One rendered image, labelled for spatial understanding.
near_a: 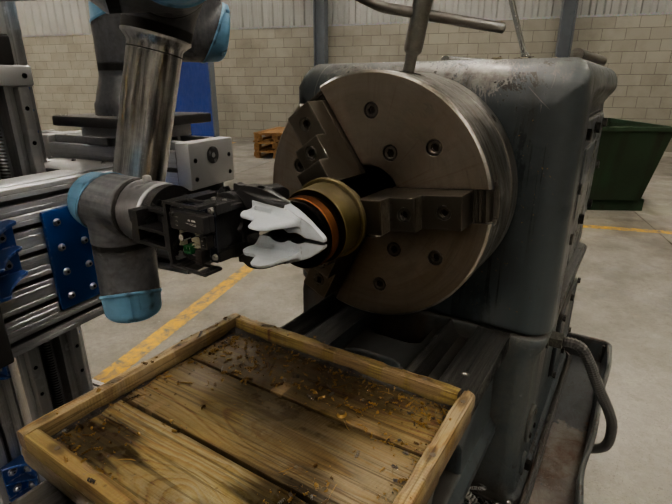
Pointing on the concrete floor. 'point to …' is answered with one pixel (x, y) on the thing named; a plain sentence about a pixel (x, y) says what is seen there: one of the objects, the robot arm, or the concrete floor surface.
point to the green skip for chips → (627, 163)
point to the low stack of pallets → (267, 141)
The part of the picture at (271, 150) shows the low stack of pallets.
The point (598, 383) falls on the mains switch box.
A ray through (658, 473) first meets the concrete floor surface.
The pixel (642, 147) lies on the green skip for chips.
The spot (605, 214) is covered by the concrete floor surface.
